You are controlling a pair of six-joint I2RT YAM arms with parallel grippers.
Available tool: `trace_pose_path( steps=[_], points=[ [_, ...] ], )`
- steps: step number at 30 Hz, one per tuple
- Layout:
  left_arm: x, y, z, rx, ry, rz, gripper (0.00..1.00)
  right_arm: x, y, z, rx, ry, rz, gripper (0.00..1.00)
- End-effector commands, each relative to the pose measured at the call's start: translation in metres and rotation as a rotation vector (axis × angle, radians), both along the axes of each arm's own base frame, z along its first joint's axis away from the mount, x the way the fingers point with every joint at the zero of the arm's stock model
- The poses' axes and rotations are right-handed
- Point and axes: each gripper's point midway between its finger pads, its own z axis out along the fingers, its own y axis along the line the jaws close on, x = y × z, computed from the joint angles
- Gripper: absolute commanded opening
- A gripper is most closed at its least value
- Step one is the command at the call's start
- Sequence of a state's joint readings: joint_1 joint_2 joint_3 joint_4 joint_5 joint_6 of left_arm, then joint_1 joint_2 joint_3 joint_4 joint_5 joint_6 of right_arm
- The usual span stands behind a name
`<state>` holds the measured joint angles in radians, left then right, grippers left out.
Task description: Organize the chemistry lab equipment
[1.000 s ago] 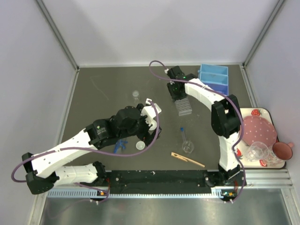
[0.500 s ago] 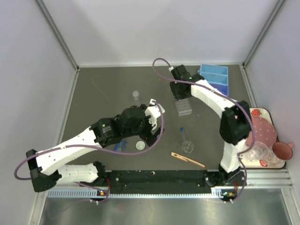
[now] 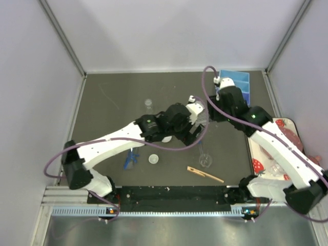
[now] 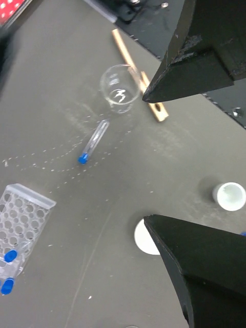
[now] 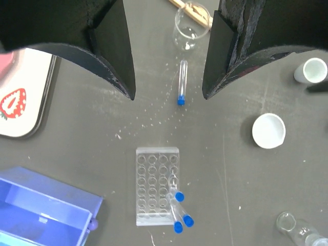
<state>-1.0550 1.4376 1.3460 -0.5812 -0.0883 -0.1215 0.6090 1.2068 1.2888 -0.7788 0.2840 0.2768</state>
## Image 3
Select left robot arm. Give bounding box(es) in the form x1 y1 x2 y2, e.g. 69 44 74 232
61 102 205 203

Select small glass flask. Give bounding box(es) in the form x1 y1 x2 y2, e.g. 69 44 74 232
145 98 153 114

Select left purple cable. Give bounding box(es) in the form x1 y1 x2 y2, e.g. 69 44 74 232
43 96 210 178

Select strawberry pattern tray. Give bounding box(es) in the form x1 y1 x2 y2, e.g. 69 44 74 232
248 118 299 180

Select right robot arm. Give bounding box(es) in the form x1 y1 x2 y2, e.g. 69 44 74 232
208 85 327 215

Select grey cable duct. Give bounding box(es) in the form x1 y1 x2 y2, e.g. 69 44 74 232
51 206 258 218

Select blue plastic bin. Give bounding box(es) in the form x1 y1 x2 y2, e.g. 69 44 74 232
218 70 250 106

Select pink plate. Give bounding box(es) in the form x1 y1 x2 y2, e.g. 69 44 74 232
279 127 303 152

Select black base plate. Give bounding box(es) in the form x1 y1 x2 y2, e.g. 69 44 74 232
87 186 247 212

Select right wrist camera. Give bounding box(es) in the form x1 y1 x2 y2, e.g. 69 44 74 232
213 77 235 90

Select small white crucible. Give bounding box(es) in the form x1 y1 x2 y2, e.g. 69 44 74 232
148 154 159 165

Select glass beaker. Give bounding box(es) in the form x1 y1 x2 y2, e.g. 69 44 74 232
199 153 213 168

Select wooden test tube clamp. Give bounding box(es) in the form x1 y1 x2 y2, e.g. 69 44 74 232
187 166 224 183

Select red funnel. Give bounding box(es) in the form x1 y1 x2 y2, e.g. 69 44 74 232
307 155 322 166

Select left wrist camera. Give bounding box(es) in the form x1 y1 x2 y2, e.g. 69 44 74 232
186 95 204 125

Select blue safety glasses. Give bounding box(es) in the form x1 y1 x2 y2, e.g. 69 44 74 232
124 148 139 170

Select large white evaporating dish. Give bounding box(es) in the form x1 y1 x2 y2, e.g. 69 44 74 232
162 136 172 143

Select clear test tube rack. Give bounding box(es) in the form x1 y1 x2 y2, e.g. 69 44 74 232
195 108 211 127

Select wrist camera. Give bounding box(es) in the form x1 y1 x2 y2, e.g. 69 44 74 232
186 95 204 125
213 77 235 90

